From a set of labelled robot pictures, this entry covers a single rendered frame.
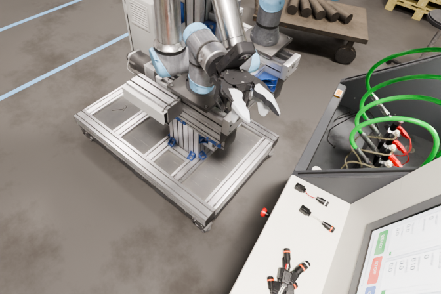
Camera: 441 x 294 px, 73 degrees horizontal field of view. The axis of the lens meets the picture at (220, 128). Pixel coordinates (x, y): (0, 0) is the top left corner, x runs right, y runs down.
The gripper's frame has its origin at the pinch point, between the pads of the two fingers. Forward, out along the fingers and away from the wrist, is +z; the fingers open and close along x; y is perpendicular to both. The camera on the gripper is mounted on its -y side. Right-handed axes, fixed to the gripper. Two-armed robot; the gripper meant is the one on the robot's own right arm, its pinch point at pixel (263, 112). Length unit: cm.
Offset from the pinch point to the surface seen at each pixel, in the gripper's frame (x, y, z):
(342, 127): -81, 52, -23
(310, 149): -48, 45, -13
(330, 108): -71, 41, -28
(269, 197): -78, 136, -37
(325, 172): -38, 36, 2
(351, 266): -22, 34, 30
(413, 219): -28.2, 13.8, 28.8
